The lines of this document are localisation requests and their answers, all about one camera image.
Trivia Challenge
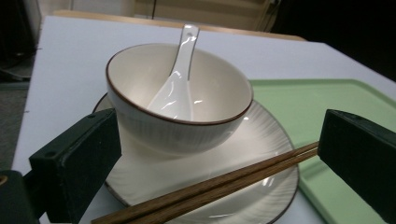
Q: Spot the white ribbed ceramic plate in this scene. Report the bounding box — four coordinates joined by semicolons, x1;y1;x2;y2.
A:
92;92;301;224

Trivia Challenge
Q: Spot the white ceramic spoon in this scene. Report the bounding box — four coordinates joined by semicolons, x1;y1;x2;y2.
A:
147;23;201;121

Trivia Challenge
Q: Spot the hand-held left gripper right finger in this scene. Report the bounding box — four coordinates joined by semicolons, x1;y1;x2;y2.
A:
317;108;396;224

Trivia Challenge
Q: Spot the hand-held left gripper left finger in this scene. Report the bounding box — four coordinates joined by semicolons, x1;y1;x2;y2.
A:
28;107;122;224

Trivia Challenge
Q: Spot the brown wooden chopstick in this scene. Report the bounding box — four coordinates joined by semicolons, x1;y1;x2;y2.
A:
125;147;319;224
91;141;320;224

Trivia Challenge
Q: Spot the white ceramic bowl brown rim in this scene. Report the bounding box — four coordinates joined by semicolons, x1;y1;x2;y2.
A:
105;42;254;156

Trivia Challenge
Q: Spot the light green plastic tray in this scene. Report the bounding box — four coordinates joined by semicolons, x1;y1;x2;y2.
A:
248;78;396;224

